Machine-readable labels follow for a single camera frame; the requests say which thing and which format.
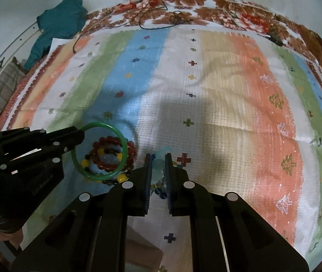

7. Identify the green jade bangle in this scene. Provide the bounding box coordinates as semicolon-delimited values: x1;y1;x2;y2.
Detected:
70;121;128;181

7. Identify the red floral bedsheet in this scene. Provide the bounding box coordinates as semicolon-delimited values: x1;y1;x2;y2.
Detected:
0;0;322;136

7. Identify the yellow black bead bracelet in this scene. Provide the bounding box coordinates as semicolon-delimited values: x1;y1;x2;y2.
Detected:
80;147;132;186

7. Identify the striped colourful woven cloth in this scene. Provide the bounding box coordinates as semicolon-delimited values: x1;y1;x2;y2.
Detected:
0;26;322;270

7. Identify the dark red bead bracelet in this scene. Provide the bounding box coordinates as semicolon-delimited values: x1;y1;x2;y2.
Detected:
88;136;138;173

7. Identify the grey plaid pillow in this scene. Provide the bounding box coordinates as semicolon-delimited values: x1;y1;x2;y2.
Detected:
0;57;26;115

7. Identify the teal garment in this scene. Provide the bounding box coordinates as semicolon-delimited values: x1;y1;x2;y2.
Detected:
24;0;87;71

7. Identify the small black device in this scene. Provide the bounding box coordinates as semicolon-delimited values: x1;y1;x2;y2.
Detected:
266;32;284;47

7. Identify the metal bed headboard rail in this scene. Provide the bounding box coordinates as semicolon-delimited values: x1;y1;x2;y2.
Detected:
0;22;40;74

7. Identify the black charging cable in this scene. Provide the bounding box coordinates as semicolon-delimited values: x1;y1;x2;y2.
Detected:
72;0;193;54

